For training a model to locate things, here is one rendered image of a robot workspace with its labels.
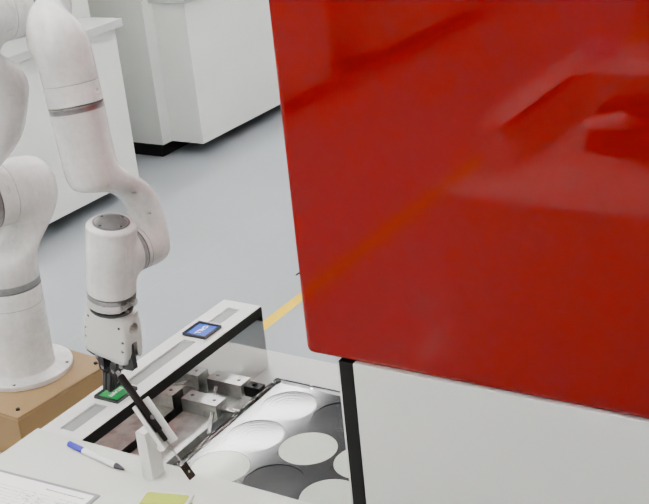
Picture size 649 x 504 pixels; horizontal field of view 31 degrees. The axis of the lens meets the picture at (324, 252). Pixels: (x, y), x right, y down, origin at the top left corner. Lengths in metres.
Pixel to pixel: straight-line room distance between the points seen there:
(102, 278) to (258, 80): 5.01
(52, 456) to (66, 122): 0.54
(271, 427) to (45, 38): 0.76
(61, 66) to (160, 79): 4.66
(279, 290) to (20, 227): 2.59
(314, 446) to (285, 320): 2.52
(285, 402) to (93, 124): 0.62
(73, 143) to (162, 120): 4.67
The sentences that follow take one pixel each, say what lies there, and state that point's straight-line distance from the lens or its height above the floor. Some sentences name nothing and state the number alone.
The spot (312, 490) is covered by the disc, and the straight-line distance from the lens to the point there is 1.91.
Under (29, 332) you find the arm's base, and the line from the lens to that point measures 2.32.
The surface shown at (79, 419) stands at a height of 0.96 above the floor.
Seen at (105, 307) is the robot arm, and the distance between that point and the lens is 2.00.
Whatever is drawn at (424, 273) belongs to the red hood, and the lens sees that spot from 1.46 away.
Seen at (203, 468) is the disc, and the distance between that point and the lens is 2.00.
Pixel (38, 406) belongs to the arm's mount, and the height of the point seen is 0.91.
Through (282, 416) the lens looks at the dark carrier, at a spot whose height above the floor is 0.90.
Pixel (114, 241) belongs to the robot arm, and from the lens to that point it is 1.94.
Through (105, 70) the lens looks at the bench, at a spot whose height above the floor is 0.67.
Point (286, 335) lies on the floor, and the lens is 4.40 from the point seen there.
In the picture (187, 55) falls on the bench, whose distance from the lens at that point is 6.42.
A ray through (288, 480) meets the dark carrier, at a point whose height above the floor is 0.90.
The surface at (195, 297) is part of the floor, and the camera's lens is 4.82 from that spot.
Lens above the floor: 1.97
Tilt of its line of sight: 23 degrees down
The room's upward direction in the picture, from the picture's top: 6 degrees counter-clockwise
